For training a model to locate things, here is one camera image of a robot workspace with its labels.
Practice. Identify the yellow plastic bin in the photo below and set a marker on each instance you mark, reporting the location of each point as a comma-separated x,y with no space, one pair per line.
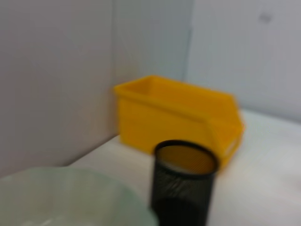
164,117

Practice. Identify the pale green glass fruit plate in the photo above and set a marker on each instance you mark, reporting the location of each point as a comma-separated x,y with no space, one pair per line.
70,197

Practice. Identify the black mesh pen holder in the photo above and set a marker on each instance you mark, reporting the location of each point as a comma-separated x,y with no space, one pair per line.
178,200

